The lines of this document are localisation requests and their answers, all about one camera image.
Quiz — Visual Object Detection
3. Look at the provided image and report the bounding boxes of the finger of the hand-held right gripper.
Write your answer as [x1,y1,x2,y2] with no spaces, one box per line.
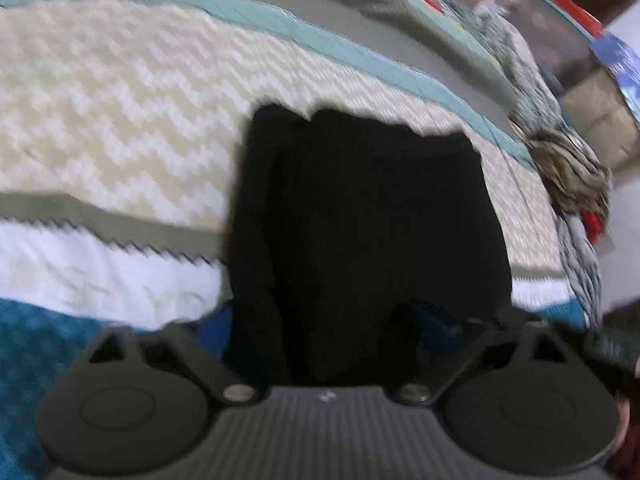
[584,331,640,390]

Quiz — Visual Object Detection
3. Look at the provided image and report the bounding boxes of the blue printed bag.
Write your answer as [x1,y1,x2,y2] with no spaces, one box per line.
[589,30,640,111]

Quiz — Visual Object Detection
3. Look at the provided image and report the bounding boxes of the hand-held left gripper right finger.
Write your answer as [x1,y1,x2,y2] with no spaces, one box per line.
[395,302,572,406]

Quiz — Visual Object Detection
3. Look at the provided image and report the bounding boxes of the cardboard box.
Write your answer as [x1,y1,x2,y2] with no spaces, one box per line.
[559,67,640,173]

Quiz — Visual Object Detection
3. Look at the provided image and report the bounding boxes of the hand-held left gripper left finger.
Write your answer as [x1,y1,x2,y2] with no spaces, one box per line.
[87,306,261,406]

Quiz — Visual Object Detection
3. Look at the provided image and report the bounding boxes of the brown crumpled cloth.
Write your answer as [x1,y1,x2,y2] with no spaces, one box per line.
[527,129,615,226]

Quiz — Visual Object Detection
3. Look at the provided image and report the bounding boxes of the black pants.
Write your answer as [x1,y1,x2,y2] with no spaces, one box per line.
[222,104,515,388]

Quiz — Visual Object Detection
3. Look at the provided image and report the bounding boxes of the patterned bedspread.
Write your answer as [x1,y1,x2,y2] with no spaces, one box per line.
[0,0,596,480]

